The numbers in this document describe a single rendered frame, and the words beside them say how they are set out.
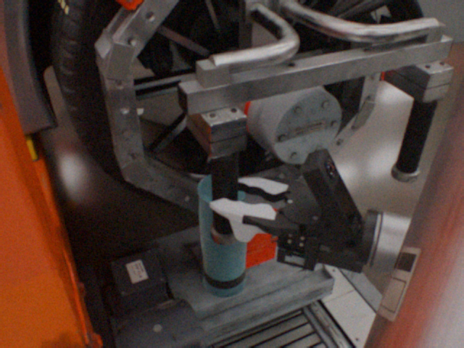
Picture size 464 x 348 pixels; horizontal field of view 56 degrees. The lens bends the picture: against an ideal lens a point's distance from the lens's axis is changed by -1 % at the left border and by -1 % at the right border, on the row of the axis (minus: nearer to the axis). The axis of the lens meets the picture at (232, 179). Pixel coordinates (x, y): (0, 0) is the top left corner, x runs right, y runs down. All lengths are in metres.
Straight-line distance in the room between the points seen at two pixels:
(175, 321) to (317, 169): 0.57
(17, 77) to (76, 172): 1.26
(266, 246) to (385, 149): 1.35
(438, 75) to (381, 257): 0.29
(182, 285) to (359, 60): 0.84
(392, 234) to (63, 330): 0.39
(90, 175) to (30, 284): 1.64
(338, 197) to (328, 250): 0.09
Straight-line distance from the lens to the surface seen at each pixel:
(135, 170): 0.79
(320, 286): 1.38
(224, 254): 0.82
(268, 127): 0.68
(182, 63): 1.09
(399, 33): 0.67
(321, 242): 0.60
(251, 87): 0.56
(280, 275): 1.30
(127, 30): 0.68
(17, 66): 0.91
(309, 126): 0.70
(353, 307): 1.45
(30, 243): 0.44
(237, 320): 1.29
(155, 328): 0.98
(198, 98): 0.53
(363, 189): 2.01
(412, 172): 0.80
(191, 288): 1.27
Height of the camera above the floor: 1.22
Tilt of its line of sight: 38 degrees down
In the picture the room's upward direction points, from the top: straight up
